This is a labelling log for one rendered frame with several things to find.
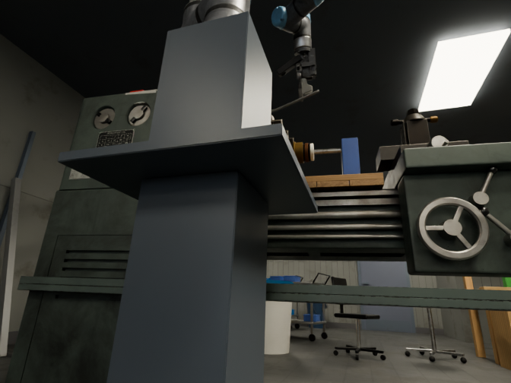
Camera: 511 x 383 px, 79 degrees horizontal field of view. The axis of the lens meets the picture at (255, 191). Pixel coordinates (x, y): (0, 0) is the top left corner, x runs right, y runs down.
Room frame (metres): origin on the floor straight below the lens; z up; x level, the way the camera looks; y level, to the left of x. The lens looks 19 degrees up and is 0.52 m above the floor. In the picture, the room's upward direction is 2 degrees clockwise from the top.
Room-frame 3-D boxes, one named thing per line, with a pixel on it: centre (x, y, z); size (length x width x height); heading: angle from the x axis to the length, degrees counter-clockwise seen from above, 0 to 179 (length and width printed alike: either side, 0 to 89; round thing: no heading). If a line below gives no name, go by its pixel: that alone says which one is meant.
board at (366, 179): (1.09, -0.29, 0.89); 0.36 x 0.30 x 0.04; 166
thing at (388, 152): (0.95, -0.52, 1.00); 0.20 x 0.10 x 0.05; 76
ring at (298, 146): (1.12, -0.17, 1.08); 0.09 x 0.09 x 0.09; 76
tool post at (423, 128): (0.95, -0.54, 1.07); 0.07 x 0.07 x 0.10; 76
